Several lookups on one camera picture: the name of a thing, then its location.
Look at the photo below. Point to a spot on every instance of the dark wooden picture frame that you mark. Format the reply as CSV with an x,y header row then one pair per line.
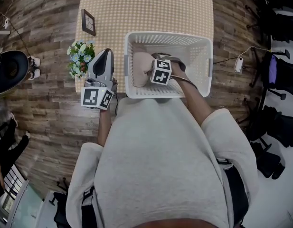
x,y
88,22

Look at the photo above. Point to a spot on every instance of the person's left forearm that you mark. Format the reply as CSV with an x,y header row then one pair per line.
x,y
104,127

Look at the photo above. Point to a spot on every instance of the orange checkered tablecloth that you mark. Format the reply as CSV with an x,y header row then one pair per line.
x,y
146,8

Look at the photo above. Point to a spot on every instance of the beige clothes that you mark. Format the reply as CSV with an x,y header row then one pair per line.
x,y
141,68

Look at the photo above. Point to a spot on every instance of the purple cloth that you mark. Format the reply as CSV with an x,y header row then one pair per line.
x,y
272,68

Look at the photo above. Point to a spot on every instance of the person's left hand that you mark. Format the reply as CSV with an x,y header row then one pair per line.
x,y
114,85

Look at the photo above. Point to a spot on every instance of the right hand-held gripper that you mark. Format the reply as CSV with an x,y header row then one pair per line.
x,y
161,71

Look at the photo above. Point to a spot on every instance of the person's right forearm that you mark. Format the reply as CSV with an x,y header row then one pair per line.
x,y
193,98

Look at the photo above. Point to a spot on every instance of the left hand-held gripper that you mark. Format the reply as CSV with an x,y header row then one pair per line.
x,y
91,97

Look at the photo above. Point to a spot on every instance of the flower bouquet in pot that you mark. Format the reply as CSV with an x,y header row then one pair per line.
x,y
79,56

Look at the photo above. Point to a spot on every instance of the small white power strip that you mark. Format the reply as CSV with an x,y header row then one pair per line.
x,y
6,23

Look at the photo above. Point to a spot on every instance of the person's grey sweatshirt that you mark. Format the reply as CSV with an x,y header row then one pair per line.
x,y
160,170

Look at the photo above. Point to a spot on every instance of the white plastic laundry basket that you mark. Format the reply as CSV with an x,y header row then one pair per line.
x,y
198,56

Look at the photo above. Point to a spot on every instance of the person's right hand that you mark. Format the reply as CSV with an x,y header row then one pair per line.
x,y
178,68

